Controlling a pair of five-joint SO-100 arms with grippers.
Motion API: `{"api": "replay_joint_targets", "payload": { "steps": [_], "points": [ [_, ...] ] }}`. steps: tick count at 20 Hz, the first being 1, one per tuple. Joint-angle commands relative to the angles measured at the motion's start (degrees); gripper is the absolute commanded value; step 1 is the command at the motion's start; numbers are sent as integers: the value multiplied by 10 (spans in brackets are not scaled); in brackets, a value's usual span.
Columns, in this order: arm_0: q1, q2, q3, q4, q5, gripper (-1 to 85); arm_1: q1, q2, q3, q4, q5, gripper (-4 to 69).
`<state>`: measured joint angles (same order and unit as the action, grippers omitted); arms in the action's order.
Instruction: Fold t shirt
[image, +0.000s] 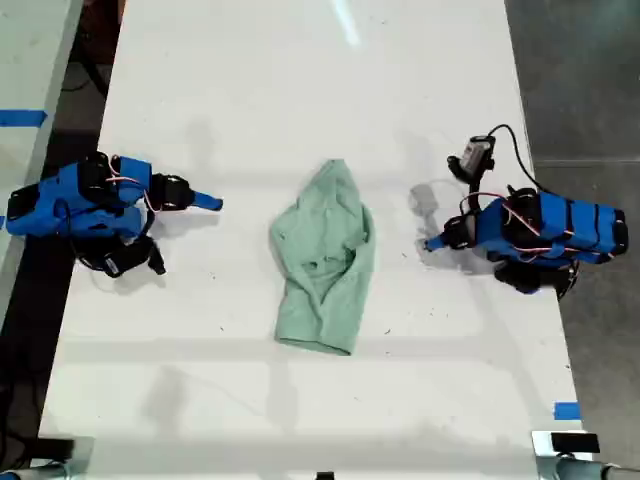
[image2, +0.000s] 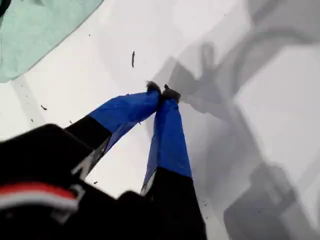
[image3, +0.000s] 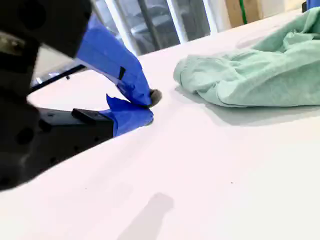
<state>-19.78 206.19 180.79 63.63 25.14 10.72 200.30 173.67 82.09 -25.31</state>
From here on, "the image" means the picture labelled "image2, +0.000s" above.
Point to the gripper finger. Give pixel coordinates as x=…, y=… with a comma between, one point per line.
x=170, y=150
x=125, y=110

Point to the pale green T-shirt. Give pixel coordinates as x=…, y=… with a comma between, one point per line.
x=37, y=37

